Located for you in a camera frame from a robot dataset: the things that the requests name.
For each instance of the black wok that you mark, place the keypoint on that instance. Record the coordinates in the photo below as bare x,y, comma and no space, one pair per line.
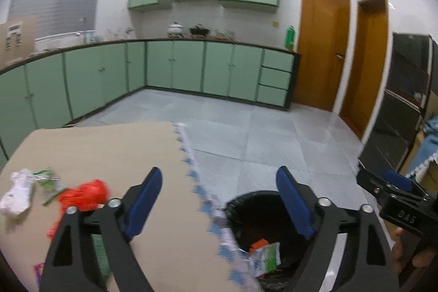
199,31

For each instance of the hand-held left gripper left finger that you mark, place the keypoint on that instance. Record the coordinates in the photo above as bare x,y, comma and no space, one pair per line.
143,206

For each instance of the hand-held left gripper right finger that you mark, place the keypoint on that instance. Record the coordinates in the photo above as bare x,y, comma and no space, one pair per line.
294,206

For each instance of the white green snack packet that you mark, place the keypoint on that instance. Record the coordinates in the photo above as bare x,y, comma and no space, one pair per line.
267,259

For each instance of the green kitchen base cabinets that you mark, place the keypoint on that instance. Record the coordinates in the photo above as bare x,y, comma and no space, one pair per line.
184,66

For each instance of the wooden door in frame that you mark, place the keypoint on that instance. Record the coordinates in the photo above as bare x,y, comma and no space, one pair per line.
366,66

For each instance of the red printed snack packet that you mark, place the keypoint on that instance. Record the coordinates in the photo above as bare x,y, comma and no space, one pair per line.
53,230

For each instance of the blue cloth with white trim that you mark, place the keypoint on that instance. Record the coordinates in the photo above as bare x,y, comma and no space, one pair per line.
432,141

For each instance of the red plastic bag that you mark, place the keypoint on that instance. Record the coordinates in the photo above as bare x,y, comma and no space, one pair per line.
87,194

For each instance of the black lined waste bin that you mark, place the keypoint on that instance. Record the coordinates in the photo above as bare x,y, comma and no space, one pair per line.
246,213

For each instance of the white cooking pot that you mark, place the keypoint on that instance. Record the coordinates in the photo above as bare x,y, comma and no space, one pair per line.
175,29

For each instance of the black glass cabinet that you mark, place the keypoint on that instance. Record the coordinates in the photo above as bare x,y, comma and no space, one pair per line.
393,100

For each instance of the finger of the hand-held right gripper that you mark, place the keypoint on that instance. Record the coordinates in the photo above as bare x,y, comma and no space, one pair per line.
398,179
373,184

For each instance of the person's right hand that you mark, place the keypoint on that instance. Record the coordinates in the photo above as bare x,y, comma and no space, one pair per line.
397,251

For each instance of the floral blue-trimmed tablecloth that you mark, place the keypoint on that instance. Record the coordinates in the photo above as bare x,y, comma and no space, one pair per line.
205,196

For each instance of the purple clear wrapper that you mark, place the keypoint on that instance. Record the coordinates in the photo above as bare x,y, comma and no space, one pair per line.
38,273

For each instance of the clear green snack wrapper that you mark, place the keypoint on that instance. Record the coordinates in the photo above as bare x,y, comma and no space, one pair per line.
48,182

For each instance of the green bottle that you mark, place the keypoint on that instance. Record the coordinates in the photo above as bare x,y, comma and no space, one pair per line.
289,39

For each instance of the closed wooden door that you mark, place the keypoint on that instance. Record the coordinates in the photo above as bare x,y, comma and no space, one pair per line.
321,49

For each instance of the table with beige cloth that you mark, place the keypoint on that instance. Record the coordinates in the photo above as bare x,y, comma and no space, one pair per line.
119,155

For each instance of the cardboard box with white label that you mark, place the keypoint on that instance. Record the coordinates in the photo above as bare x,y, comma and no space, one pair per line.
18,45

